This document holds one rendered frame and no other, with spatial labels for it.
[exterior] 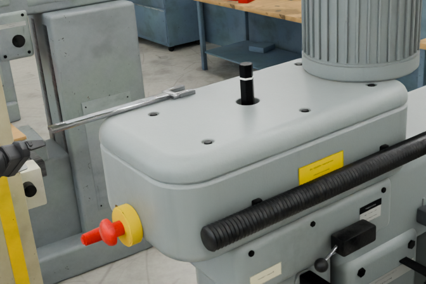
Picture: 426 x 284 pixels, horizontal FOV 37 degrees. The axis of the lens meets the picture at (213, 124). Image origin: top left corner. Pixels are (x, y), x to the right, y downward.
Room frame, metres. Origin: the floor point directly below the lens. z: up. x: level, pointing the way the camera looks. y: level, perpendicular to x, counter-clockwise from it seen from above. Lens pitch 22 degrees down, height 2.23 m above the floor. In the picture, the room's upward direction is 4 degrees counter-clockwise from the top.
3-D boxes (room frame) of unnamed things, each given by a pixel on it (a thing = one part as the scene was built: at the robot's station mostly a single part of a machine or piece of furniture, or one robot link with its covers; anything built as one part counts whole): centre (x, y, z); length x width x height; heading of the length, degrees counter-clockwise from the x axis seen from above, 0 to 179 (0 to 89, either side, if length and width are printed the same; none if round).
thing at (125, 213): (0.80, 0.13, 1.76); 0.06 x 0.02 x 0.06; 34
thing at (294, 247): (0.95, -0.09, 1.68); 0.34 x 0.24 x 0.10; 124
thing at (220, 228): (0.82, -0.17, 1.79); 0.45 x 0.04 x 0.04; 124
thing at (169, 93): (0.92, 0.14, 1.89); 0.24 x 0.04 x 0.01; 124
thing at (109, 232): (0.78, 0.15, 1.76); 0.04 x 0.03 x 0.04; 34
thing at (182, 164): (0.93, -0.07, 1.81); 0.47 x 0.26 x 0.16; 124
